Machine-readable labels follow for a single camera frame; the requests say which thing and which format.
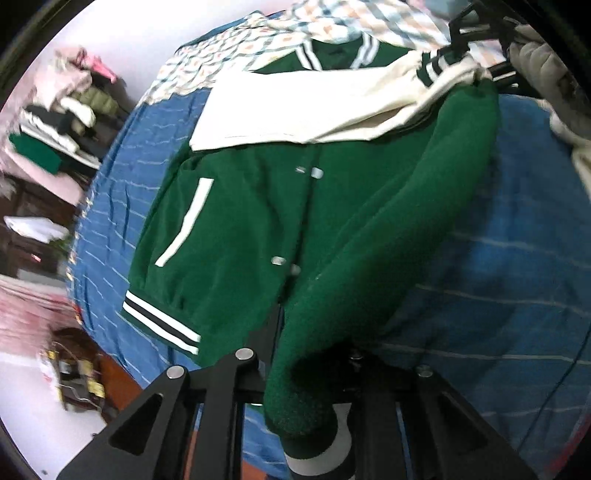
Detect white cloth on cabinet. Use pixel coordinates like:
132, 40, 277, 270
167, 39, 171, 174
3, 216, 69, 244

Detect cluttered items on floor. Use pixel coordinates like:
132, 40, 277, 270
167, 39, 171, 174
43, 340, 107, 415

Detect stack of folded clothes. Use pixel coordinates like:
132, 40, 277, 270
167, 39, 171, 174
8, 47, 129, 174

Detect green white varsity jacket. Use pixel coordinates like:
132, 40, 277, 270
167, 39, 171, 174
121, 35, 499, 479

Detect pink floral curtain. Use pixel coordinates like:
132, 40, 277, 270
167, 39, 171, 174
1, 145, 83, 357

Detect black cable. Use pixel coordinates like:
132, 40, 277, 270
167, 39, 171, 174
517, 340, 591, 453

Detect plaid checkered blanket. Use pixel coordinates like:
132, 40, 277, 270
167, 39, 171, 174
140, 1, 451, 105

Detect blue striped bed sheet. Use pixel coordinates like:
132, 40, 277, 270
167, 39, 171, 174
67, 88, 590, 479

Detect dark wooden cabinet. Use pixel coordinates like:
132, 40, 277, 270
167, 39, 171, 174
1, 175, 76, 285

